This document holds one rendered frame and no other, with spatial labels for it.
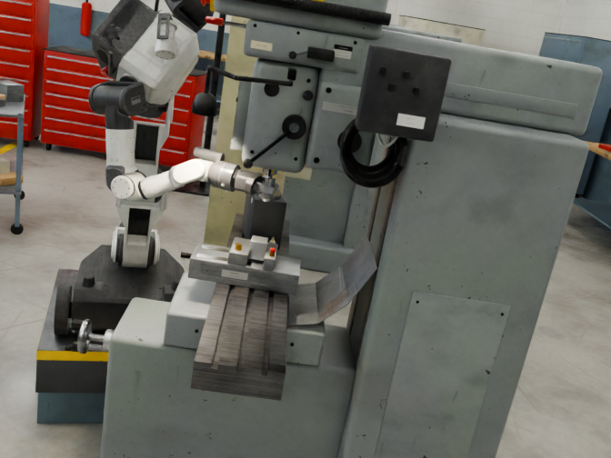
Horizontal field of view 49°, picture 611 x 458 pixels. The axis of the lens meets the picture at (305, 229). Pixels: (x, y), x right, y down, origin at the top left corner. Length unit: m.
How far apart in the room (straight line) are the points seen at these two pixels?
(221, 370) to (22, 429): 1.47
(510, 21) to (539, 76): 9.51
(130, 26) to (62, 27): 9.29
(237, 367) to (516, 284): 0.87
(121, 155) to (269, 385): 0.94
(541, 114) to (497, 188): 0.27
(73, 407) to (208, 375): 1.36
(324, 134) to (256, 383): 0.73
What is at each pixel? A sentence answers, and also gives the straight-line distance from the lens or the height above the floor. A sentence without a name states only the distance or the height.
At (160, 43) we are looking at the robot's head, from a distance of 2.21.
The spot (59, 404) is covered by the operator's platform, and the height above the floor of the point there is 0.09.
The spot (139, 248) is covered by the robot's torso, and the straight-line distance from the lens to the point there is 2.87.
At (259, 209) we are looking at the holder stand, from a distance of 2.43.
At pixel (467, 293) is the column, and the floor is 1.07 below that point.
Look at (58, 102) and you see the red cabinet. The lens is 7.09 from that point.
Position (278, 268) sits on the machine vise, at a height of 0.99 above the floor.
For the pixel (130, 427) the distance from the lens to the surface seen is 2.36.
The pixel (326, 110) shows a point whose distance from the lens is 1.94.
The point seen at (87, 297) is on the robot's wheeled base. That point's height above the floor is 0.59.
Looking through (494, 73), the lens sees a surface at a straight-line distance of 2.02.
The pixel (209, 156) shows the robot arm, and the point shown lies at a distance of 2.16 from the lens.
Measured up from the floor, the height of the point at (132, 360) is 0.65.
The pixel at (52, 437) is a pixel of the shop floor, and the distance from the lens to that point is 2.98.
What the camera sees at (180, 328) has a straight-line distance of 2.13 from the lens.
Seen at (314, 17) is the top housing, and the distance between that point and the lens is 1.91.
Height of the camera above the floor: 1.78
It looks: 18 degrees down
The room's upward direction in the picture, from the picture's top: 10 degrees clockwise
